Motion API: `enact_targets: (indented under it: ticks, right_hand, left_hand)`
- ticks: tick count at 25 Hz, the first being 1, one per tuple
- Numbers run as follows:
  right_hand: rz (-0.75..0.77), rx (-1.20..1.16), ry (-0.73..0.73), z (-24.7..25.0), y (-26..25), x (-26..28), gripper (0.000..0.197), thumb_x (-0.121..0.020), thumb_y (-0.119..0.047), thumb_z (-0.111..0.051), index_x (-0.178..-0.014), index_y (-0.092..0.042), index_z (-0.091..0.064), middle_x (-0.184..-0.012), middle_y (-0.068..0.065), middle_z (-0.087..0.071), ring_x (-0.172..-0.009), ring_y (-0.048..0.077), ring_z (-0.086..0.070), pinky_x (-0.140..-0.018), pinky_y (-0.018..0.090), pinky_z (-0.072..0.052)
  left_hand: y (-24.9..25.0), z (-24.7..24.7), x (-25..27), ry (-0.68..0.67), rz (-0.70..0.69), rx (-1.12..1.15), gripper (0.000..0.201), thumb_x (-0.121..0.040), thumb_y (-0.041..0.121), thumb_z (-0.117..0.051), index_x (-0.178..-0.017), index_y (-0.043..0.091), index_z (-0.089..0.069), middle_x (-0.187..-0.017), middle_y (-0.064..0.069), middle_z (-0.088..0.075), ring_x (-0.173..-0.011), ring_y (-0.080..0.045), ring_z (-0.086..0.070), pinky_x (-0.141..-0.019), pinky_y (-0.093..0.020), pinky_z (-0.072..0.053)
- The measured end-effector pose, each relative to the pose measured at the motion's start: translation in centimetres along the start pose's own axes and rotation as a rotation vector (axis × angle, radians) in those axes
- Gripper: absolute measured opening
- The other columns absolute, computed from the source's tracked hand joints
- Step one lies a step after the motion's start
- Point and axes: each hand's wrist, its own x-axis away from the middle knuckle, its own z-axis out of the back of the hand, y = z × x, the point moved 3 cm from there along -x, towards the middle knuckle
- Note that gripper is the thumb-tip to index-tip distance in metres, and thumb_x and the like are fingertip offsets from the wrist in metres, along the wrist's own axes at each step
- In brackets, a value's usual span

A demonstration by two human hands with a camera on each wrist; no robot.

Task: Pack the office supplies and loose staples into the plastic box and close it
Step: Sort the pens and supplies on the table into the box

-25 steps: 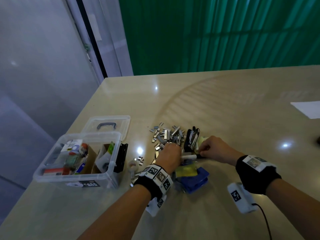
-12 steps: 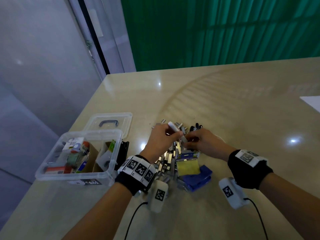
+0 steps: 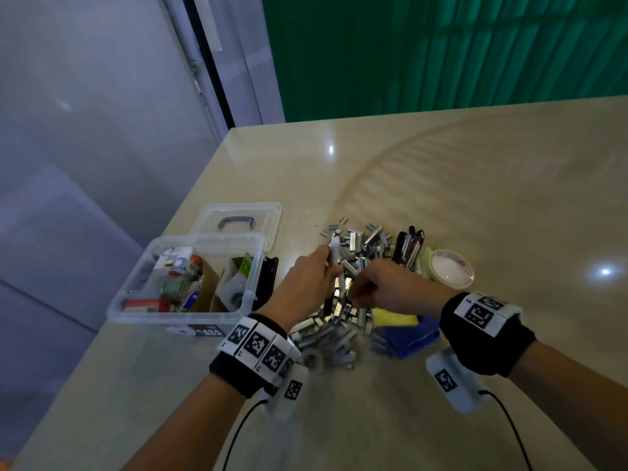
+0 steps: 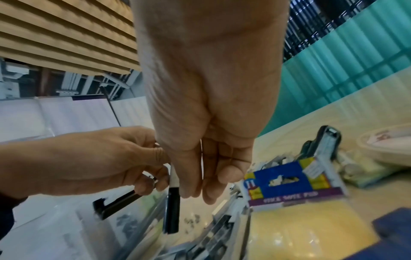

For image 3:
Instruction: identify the person's left hand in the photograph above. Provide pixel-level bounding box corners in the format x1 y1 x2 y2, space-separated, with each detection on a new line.
257 245 345 332

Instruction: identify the person's right hand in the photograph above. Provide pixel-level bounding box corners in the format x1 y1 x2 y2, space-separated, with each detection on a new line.
348 256 461 320

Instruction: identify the yellow sticky notepad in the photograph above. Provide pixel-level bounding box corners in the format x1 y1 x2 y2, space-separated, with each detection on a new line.
373 307 420 330

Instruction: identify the pile of metal staple strips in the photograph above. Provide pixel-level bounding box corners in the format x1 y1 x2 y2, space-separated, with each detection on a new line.
289 218 443 371

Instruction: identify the small clear tape roll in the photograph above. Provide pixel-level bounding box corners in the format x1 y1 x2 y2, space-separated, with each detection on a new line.
300 346 327 372

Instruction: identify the small white staple box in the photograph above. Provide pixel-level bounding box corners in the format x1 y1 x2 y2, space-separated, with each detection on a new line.
155 247 198 275

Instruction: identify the red stapler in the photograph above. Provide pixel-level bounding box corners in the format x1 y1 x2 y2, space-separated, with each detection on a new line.
122 297 173 313

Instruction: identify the transparent storage box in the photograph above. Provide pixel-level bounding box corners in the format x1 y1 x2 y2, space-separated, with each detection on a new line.
106 233 280 336

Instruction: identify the person's right forearm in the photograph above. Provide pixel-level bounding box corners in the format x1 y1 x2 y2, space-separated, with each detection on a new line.
510 340 628 471

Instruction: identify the person's left forearm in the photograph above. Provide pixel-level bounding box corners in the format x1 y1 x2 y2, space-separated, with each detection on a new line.
122 372 247 471

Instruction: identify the transparent box lid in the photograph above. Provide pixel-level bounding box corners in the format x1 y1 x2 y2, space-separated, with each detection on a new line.
191 201 284 253

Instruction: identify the black marker wristband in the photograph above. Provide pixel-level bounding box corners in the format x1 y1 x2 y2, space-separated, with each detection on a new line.
209 313 304 398
440 292 537 377

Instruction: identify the brown cardboard box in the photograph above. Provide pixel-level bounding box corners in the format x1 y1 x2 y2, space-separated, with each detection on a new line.
191 254 247 312

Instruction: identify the green curtain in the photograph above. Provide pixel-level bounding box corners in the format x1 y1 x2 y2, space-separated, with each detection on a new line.
260 0 628 124

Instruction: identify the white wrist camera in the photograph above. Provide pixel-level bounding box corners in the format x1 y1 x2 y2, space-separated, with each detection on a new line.
265 366 309 422
425 348 487 416

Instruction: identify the black camera cable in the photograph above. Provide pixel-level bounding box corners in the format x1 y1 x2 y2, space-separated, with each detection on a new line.
224 397 266 471
481 387 536 471

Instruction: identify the black window post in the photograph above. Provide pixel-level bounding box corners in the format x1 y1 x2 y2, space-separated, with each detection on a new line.
181 0 237 133

